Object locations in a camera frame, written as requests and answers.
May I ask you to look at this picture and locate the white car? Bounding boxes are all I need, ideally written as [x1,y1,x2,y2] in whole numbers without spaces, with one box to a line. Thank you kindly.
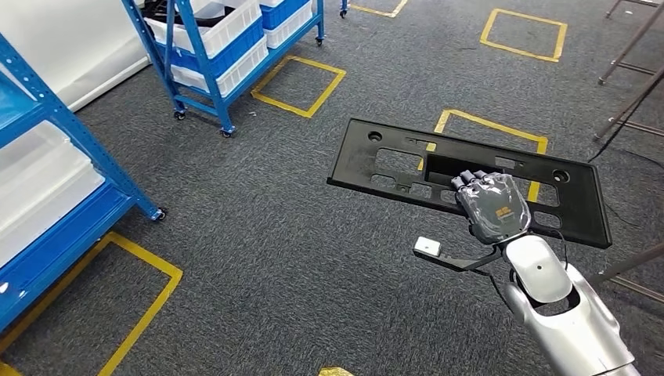
[0,0,151,113]

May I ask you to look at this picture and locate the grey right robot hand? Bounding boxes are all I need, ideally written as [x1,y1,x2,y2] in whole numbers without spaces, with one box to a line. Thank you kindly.
[449,170,532,246]

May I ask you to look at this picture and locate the white plastic bin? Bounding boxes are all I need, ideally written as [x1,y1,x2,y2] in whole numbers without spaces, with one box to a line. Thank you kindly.
[144,0,263,58]
[264,0,314,50]
[0,155,106,268]
[0,120,92,219]
[170,36,269,98]

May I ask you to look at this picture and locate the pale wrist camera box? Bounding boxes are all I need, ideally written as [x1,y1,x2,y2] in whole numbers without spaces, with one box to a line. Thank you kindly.
[413,236,443,258]

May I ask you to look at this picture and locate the blue metal shelf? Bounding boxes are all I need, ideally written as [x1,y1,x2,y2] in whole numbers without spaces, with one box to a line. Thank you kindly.
[0,31,168,333]

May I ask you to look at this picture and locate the black parts in bin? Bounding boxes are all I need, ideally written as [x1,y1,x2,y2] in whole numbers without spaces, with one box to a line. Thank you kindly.
[143,0,229,27]

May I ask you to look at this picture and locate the grey metal stand frame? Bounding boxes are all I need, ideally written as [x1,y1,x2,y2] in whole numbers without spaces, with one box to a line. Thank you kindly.
[588,242,664,305]
[593,0,664,143]

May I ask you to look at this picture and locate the blue plastic bin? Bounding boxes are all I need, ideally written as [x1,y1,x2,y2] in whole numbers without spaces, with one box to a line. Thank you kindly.
[259,0,312,31]
[155,18,265,79]

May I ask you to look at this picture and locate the yellow floor tape square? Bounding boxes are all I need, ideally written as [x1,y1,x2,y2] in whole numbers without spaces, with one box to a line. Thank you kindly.
[417,109,550,204]
[350,0,410,18]
[0,232,183,376]
[479,7,568,63]
[251,55,347,119]

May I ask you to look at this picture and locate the black plastic plate part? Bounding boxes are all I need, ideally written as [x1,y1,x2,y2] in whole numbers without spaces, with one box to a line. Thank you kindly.
[327,117,613,250]

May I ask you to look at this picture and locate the blue rack on casters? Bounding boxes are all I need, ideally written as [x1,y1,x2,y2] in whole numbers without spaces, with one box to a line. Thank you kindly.
[121,0,327,139]

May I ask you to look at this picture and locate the black camera bracket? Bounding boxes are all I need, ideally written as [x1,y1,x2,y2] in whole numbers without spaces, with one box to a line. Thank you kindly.
[412,244,504,273]

